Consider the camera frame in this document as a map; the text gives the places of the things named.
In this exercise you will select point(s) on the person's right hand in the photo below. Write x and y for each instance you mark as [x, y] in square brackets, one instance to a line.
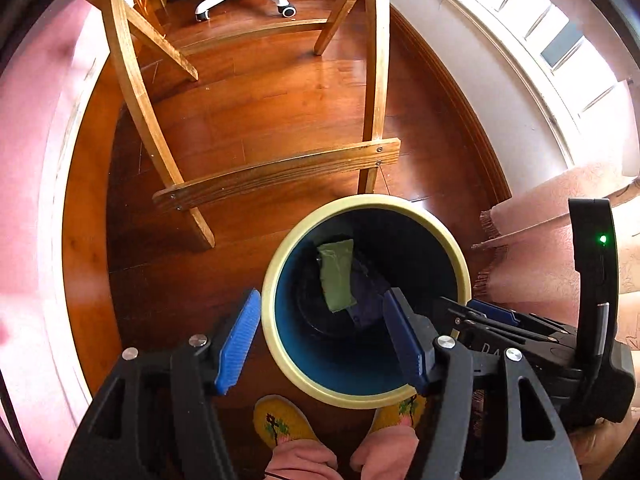
[600, 440]

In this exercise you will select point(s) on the pink fringed cloth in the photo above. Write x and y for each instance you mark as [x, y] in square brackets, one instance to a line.
[540, 240]

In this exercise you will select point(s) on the white window frame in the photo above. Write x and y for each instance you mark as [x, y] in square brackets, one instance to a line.
[525, 35]

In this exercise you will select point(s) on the person's left leg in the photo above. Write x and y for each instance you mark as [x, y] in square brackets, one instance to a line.
[300, 460]

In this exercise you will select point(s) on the pink bed sheet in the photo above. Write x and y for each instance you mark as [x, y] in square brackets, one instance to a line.
[30, 210]

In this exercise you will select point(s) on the green packet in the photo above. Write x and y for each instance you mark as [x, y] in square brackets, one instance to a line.
[337, 275]

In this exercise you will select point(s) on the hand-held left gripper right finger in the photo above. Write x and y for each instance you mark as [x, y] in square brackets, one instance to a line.
[402, 345]

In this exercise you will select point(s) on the dark purple packet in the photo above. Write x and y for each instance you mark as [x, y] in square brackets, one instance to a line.
[367, 300]

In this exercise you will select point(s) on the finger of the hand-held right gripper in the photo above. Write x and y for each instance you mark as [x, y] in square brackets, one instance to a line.
[465, 312]
[495, 311]

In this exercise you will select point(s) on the wooden table frame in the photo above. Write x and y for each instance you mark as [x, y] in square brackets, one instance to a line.
[280, 172]

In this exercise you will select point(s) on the blue trash bin cream rim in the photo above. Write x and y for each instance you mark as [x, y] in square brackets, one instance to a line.
[310, 360]

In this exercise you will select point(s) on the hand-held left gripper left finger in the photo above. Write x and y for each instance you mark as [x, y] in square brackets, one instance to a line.
[240, 345]

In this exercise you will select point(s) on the person's leg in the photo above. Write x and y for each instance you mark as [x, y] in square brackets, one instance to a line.
[385, 452]
[300, 460]

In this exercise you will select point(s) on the yellow flowered slipper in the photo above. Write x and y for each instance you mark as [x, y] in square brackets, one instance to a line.
[400, 412]
[280, 420]

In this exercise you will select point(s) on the person's right leg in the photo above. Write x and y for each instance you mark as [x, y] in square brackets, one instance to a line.
[385, 452]

